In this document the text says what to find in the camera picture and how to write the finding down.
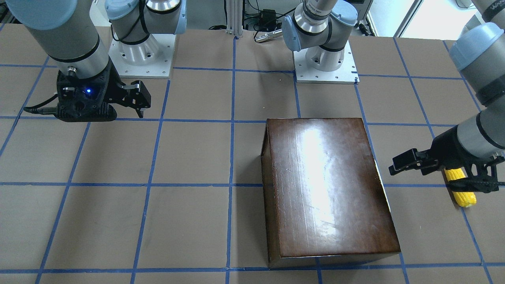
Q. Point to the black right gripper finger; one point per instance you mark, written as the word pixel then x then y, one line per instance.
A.
pixel 140 112
pixel 137 96

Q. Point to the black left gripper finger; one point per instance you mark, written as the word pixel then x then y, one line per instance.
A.
pixel 408 160

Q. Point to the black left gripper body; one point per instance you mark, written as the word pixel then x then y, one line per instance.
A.
pixel 445 148

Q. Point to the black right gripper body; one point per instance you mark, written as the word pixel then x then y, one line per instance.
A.
pixel 117 90

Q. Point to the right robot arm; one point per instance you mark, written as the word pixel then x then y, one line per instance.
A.
pixel 89 73

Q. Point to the dark wooden drawer box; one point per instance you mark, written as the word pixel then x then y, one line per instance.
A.
pixel 323 196

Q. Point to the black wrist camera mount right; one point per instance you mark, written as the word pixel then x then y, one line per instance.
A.
pixel 84 100

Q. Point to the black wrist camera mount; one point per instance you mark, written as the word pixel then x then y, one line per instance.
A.
pixel 482 176
pixel 84 100

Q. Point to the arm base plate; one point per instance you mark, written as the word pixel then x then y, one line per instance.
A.
pixel 315 65
pixel 151 59

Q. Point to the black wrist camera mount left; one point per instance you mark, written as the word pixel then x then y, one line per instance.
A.
pixel 482 176

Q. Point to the aluminium frame post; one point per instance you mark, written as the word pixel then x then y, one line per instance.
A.
pixel 234 17

